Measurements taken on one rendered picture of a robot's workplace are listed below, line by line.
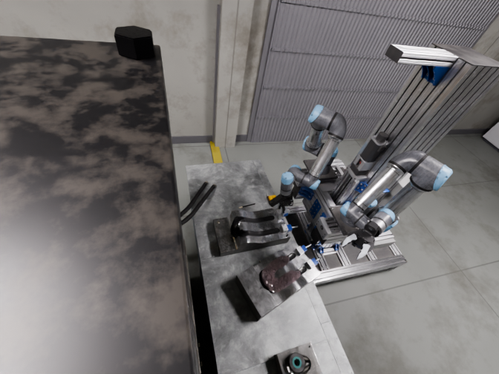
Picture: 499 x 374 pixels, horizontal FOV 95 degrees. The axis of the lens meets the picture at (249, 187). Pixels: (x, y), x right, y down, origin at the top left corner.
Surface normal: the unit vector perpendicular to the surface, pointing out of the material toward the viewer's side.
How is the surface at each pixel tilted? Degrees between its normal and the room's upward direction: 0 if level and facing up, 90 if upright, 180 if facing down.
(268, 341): 0
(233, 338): 0
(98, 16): 90
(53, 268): 0
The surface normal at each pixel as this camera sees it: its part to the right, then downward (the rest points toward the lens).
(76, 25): 0.24, 0.76
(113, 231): 0.15, -0.65
